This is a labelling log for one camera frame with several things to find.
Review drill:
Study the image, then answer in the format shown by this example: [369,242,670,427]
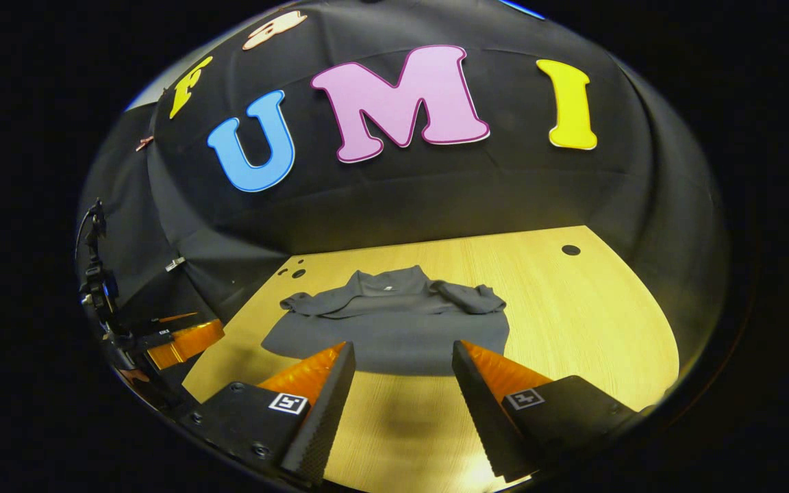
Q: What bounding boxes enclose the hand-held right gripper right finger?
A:
[451,340,642,480]

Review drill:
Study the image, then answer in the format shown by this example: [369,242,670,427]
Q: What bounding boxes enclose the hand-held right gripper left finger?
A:
[182,341,358,487]

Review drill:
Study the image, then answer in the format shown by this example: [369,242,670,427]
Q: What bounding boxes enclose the grey collared shirt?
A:
[261,265,510,376]

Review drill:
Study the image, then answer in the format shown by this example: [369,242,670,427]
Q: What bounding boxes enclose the black backdrop cloth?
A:
[78,0,731,384]

